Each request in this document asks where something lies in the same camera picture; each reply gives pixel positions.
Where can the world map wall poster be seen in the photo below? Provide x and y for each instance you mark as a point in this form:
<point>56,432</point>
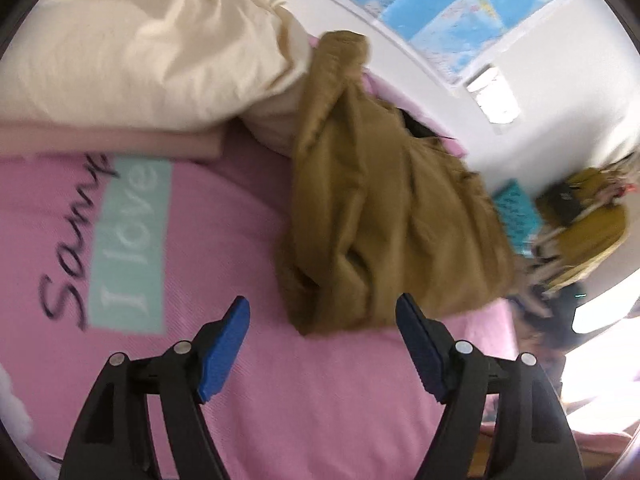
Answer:
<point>450,10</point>

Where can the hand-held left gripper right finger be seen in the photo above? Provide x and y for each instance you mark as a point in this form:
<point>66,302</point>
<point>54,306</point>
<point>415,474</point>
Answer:
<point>425,350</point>

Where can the black bag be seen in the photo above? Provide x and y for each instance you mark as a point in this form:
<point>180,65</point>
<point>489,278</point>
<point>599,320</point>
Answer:
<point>562,202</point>

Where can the pink printed bed sheet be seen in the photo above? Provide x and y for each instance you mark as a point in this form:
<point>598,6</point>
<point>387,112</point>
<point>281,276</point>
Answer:
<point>300,385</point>

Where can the cream pillow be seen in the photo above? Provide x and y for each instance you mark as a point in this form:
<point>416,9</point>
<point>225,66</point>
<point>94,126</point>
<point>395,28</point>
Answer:
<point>125,60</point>

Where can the dark cloth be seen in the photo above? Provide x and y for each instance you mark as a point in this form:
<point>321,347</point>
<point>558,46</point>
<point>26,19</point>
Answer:
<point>542,320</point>

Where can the brown pants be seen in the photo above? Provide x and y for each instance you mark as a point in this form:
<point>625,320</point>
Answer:
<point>390,210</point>

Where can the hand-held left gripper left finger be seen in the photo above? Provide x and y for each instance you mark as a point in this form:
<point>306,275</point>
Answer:
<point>225,350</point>

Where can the white wall paper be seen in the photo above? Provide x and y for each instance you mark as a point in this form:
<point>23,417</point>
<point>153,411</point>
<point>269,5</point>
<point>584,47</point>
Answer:
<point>492,92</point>

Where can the yellow garment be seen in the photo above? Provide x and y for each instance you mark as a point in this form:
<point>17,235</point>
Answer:
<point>605,230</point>

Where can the white fluffy cloth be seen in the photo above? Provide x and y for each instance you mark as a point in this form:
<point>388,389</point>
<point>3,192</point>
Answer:
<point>17,420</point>

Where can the teal perforated laundry basket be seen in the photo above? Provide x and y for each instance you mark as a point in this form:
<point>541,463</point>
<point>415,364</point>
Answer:
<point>515,210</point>

